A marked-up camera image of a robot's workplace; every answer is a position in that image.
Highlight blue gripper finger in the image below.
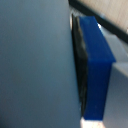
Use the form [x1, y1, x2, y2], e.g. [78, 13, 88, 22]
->
[72, 15, 117, 122]

